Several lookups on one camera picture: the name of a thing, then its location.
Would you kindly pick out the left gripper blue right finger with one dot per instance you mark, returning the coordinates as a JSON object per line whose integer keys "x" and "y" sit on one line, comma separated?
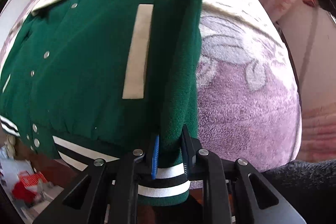
{"x": 203, "y": 165}

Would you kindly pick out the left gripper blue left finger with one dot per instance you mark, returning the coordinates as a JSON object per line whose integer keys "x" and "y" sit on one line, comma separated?
{"x": 140, "y": 165}

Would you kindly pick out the green varsity jacket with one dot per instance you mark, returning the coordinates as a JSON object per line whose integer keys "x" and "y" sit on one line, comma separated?
{"x": 88, "y": 79}

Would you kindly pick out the floral bed blanket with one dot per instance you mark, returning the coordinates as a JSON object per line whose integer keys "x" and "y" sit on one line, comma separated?
{"x": 248, "y": 100}

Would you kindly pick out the pink floral curtain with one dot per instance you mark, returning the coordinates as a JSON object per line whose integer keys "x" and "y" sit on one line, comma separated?
{"x": 310, "y": 34}

